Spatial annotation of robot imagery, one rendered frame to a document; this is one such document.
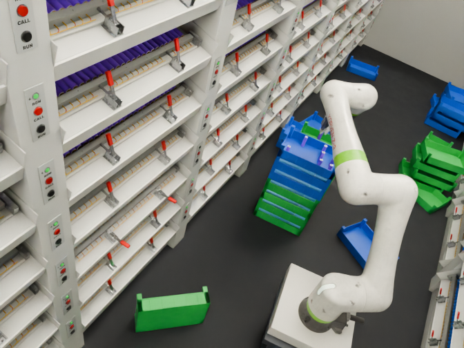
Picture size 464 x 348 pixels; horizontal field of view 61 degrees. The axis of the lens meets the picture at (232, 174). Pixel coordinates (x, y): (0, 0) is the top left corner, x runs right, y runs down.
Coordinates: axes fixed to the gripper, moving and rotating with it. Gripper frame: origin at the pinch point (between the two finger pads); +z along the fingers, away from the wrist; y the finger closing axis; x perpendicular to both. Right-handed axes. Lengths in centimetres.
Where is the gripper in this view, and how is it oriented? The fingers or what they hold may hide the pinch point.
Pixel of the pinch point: (325, 129)
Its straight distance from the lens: 198.2
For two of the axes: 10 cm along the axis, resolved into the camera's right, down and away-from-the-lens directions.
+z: -2.2, 2.7, 9.4
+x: 0.7, -9.5, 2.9
